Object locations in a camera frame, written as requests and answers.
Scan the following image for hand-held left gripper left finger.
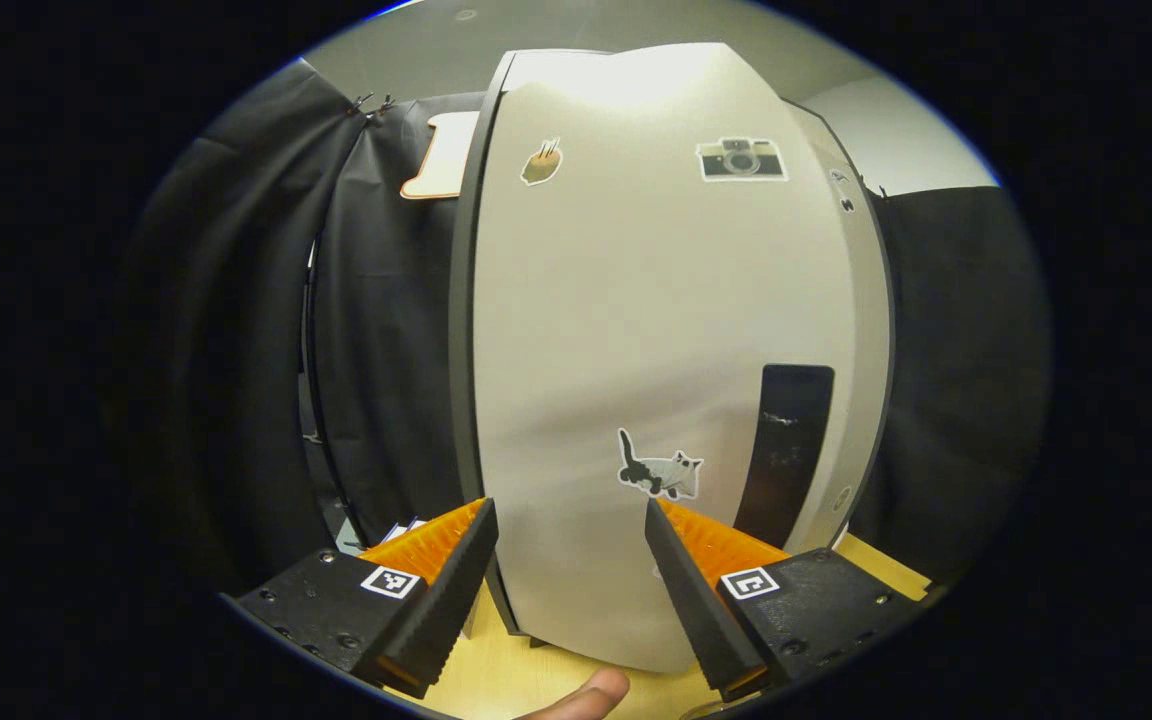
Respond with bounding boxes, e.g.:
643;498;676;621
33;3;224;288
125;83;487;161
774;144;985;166
221;497;500;699

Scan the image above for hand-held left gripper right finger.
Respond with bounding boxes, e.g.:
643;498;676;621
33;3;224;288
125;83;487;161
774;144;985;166
644;497;937;703

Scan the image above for white cabinet with grey interior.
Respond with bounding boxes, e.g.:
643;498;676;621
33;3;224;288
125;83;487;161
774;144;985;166
448;48;537;641

